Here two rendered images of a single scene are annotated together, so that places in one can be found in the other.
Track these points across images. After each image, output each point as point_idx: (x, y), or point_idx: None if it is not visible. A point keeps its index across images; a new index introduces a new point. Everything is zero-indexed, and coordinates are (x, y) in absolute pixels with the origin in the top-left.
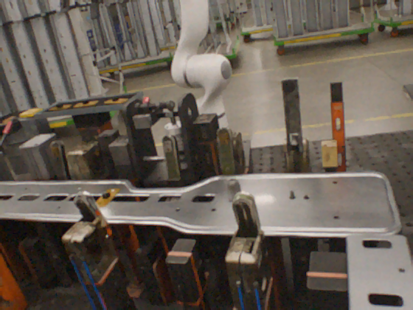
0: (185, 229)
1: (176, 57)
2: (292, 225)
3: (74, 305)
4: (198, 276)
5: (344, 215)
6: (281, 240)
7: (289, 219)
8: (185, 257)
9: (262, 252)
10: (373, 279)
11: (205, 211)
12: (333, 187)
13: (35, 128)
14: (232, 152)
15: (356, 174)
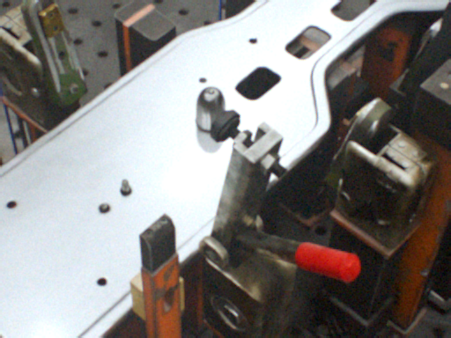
0: (185, 33)
1: None
2: (54, 144)
3: None
4: (133, 66)
5: (2, 216)
6: (195, 275)
7: (71, 150)
8: (123, 18)
9: (13, 60)
10: None
11: (209, 69)
12: (88, 264)
13: None
14: (341, 149)
15: (85, 331)
